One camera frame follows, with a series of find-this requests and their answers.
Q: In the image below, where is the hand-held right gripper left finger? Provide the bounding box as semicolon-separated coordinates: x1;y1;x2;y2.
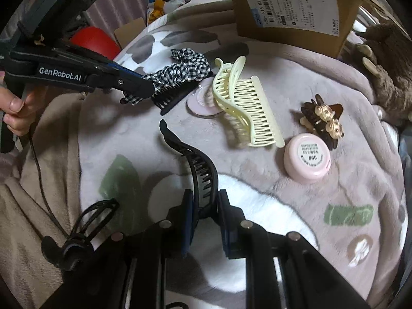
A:
45;191;198;309

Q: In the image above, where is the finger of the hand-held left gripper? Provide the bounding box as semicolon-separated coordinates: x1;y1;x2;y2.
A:
93;76;155;104
97;58;144;79

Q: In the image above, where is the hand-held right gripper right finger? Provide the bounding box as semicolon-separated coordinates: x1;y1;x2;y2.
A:
218;190;371;309

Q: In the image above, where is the black white gingham scrunchie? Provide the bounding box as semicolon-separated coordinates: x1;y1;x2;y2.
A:
124;48;211;105

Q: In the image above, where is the lilac round compact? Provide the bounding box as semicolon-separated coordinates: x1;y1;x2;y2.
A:
187;77;226;118

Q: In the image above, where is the black hair claw clip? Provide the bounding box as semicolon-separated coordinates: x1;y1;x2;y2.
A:
159;120;219;219

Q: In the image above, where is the cream hair claw clip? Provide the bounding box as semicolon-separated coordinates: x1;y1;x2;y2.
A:
212;56;285;149

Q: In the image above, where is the cardboard box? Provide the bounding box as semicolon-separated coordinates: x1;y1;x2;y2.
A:
227;0;374;60

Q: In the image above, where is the person's left hand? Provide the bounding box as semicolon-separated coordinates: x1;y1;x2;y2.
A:
0;85;44;136

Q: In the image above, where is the black comb hair clip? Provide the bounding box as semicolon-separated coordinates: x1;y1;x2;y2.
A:
151;79;202;116

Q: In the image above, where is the flat cardboard piece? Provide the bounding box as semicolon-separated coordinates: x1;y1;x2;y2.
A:
114;17;147;49

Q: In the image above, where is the red chair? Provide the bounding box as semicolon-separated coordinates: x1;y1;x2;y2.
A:
69;27;122;62

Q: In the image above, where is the beige fleece blanket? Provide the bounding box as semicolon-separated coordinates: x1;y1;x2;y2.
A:
0;87;84;297

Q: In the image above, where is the colourful shopping bag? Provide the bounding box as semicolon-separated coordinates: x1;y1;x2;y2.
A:
146;0;181;26

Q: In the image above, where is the pink curtain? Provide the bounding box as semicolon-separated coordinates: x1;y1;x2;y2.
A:
85;0;149;29

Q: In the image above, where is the pink grey printed blanket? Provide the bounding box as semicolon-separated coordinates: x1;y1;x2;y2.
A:
74;0;409;309

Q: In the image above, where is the brown sloth plush toy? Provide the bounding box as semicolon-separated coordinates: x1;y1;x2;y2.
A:
351;19;412;124

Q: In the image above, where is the black cable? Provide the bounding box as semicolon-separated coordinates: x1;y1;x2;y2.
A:
27;133;121;271

